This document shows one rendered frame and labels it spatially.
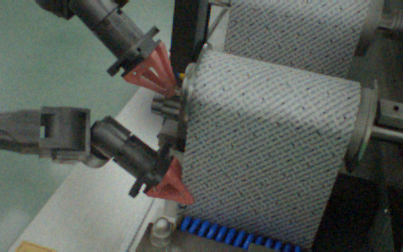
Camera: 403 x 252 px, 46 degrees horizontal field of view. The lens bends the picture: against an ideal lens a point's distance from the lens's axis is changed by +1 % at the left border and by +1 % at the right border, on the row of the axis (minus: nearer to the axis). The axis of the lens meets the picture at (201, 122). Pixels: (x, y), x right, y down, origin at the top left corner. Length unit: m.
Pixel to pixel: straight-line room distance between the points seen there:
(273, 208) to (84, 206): 0.43
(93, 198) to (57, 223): 0.10
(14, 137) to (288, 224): 0.45
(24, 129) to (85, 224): 0.32
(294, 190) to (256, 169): 0.07
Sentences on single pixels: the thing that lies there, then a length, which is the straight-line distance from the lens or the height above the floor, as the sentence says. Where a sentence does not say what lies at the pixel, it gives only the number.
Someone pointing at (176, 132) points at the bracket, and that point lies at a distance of 0.84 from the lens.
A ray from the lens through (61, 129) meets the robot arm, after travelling 0.75.
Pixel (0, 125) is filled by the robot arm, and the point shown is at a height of 1.20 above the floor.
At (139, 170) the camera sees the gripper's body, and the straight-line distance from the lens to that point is 0.77.
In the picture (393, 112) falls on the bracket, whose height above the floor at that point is 1.29.
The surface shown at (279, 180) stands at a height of 1.16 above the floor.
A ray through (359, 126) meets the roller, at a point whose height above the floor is 1.28.
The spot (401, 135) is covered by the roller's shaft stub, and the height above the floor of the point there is 1.26.
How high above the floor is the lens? 1.62
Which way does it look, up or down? 33 degrees down
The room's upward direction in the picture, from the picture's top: 8 degrees clockwise
